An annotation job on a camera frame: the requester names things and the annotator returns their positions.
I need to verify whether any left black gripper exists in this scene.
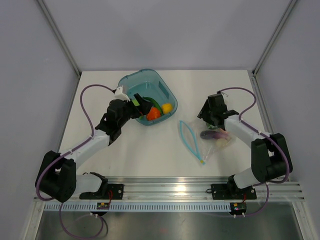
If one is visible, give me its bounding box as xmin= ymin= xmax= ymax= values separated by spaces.
xmin=118 ymin=93 xmax=153 ymax=128

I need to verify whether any light green fake vegetable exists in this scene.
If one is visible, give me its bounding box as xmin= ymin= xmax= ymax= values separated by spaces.
xmin=132 ymin=98 xmax=140 ymax=106

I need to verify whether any green fake chili pepper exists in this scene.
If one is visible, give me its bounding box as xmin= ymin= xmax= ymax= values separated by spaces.
xmin=143 ymin=96 xmax=164 ymax=116

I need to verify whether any orange fake fruit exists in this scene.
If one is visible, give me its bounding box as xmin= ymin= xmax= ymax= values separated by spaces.
xmin=146 ymin=107 xmax=162 ymax=121

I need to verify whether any yellow fake fruit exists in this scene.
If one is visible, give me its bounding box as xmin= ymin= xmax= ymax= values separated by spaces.
xmin=161 ymin=103 xmax=173 ymax=115

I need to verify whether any purple fake eggplant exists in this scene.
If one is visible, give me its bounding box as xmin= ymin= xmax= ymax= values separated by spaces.
xmin=200 ymin=130 xmax=229 ymax=140

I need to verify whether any cream fake garlic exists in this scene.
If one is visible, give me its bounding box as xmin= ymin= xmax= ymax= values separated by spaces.
xmin=215 ymin=138 xmax=228 ymax=148

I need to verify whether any clear zip top bag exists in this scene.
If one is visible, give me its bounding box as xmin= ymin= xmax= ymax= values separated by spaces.
xmin=178 ymin=119 xmax=236 ymax=165

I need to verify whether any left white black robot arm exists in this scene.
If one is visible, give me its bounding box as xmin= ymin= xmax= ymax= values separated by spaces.
xmin=35 ymin=93 xmax=153 ymax=203

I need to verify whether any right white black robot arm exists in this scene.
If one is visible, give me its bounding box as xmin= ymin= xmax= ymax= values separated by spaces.
xmin=197 ymin=92 xmax=293 ymax=200

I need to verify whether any teal transparent plastic bin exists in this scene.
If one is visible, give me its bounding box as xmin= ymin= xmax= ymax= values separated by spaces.
xmin=118 ymin=69 xmax=178 ymax=126

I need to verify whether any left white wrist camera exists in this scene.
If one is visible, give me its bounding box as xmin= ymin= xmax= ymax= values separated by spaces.
xmin=114 ymin=85 xmax=131 ymax=101

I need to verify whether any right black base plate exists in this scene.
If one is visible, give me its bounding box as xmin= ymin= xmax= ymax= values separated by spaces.
xmin=210 ymin=183 xmax=257 ymax=200

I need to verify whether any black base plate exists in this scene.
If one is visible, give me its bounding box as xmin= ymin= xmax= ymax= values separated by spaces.
xmin=210 ymin=183 xmax=257 ymax=200
xmin=79 ymin=183 xmax=125 ymax=200

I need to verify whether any aluminium mounting rail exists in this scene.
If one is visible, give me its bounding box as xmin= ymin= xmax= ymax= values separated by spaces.
xmin=33 ymin=176 xmax=306 ymax=203

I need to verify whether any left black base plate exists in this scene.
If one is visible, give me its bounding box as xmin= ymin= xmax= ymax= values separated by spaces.
xmin=79 ymin=183 xmax=125 ymax=200

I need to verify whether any left aluminium frame post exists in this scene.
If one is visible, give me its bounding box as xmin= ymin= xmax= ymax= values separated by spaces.
xmin=35 ymin=0 xmax=82 ymax=79

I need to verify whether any aluminium frame post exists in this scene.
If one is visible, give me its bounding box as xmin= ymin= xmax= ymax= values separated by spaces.
xmin=252 ymin=0 xmax=300 ymax=77
xmin=35 ymin=0 xmax=82 ymax=79

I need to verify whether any white slotted cable duct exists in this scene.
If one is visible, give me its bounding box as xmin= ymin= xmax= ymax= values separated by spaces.
xmin=44 ymin=201 xmax=231 ymax=213

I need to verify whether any right aluminium frame post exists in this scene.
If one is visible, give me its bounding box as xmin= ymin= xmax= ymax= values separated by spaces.
xmin=252 ymin=0 xmax=300 ymax=77

